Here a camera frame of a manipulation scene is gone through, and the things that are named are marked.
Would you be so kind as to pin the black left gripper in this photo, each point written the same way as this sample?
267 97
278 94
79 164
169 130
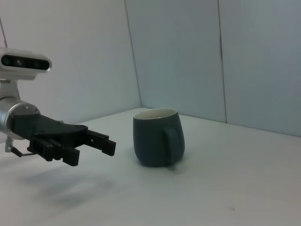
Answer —
47 127

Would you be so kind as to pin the grey ceramic cup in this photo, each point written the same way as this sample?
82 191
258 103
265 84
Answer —
150 141

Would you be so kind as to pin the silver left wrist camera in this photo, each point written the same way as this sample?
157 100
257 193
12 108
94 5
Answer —
23 62

